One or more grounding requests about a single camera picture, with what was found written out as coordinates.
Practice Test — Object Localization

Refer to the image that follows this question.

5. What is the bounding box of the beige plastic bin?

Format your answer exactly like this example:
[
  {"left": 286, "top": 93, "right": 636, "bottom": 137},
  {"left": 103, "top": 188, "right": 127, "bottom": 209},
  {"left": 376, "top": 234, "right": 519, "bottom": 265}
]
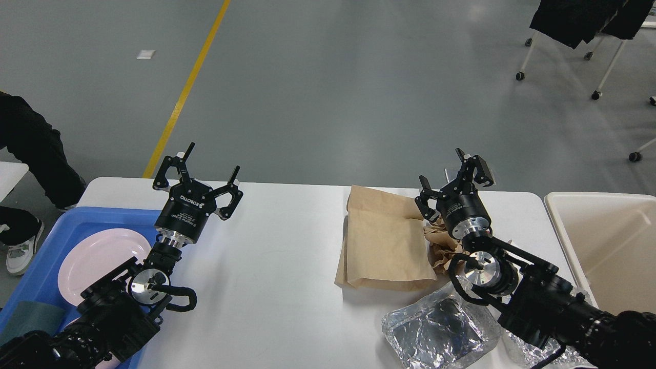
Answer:
[{"left": 544, "top": 192, "right": 655, "bottom": 315}]

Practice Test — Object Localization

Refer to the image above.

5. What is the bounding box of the crumpled aluminium foil tray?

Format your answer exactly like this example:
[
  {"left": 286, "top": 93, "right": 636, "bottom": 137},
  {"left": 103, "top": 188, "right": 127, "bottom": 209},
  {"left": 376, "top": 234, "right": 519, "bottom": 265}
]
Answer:
[{"left": 381, "top": 283, "right": 502, "bottom": 368}]

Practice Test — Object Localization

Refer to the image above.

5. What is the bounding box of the white caster leg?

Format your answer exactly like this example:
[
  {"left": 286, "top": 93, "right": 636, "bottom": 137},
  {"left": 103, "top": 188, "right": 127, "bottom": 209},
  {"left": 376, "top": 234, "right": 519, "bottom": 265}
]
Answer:
[{"left": 628, "top": 138, "right": 656, "bottom": 162}]

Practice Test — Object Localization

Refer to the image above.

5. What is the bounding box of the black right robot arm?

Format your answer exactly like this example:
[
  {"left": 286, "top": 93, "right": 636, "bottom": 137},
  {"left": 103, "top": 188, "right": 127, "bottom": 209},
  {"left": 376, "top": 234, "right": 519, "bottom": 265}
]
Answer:
[{"left": 415, "top": 149, "right": 655, "bottom": 368}]

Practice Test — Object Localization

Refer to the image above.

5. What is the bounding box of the brown paper bag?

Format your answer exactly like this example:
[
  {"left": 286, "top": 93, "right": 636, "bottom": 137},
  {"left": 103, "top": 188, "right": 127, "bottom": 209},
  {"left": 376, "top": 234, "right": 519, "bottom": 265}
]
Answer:
[{"left": 334, "top": 186, "right": 438, "bottom": 291}]

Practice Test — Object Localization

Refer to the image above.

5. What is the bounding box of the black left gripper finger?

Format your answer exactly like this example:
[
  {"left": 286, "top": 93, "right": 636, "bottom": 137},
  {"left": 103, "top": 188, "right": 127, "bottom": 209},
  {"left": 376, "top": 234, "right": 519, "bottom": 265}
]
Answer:
[
  {"left": 205, "top": 165, "right": 243, "bottom": 221},
  {"left": 153, "top": 142, "right": 196, "bottom": 193}
]

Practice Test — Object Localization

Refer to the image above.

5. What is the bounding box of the pink plate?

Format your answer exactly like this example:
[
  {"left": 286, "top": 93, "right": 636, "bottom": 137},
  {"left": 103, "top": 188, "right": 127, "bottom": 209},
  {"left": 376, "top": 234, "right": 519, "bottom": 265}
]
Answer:
[{"left": 57, "top": 228, "right": 151, "bottom": 306}]

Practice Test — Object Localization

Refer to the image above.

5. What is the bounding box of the brown paper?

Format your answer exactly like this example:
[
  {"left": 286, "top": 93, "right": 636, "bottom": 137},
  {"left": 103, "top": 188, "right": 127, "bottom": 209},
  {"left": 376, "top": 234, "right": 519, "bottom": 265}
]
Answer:
[{"left": 423, "top": 218, "right": 464, "bottom": 275}]

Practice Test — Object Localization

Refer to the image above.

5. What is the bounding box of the rack with black clothes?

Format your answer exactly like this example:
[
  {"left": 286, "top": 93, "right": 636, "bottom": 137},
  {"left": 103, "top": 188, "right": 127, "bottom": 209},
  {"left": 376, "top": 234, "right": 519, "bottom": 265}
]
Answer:
[{"left": 515, "top": 1, "right": 654, "bottom": 100}]

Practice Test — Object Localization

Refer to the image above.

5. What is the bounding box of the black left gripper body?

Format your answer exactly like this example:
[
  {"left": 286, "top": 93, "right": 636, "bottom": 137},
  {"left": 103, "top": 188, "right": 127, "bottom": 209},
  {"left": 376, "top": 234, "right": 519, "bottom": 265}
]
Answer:
[{"left": 155, "top": 182, "right": 216, "bottom": 244}]

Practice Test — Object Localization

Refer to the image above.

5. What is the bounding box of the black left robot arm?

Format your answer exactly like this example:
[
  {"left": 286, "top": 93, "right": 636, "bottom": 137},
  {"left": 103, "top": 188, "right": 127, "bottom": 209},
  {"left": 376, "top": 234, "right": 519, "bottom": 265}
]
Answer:
[{"left": 2, "top": 143, "right": 243, "bottom": 368}]

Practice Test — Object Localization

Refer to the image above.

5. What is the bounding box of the green sponge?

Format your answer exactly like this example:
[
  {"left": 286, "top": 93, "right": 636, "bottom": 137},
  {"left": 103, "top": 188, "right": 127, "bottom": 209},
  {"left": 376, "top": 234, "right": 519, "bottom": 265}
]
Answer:
[{"left": 1, "top": 301, "right": 65, "bottom": 345}]

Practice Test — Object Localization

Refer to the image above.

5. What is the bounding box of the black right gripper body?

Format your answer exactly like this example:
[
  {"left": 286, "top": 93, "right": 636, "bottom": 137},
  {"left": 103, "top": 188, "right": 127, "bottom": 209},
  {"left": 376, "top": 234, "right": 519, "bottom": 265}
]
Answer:
[{"left": 436, "top": 194, "right": 491, "bottom": 240}]

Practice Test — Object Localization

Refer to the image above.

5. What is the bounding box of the white side table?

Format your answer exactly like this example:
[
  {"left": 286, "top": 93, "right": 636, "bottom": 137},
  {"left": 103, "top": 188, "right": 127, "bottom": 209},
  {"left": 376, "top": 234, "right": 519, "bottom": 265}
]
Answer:
[{"left": 1, "top": 161, "right": 29, "bottom": 201}]

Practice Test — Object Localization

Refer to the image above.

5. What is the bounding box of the pink mug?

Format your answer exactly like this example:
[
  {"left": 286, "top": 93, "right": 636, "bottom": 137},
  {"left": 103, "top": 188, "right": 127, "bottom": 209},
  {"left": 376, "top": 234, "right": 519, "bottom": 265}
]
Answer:
[{"left": 94, "top": 351, "right": 121, "bottom": 369}]

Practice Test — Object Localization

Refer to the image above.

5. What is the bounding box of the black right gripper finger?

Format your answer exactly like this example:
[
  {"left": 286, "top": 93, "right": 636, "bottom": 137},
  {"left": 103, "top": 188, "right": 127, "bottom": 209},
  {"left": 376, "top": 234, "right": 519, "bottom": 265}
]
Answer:
[
  {"left": 415, "top": 175, "right": 442, "bottom": 223},
  {"left": 445, "top": 149, "right": 495, "bottom": 194}
]

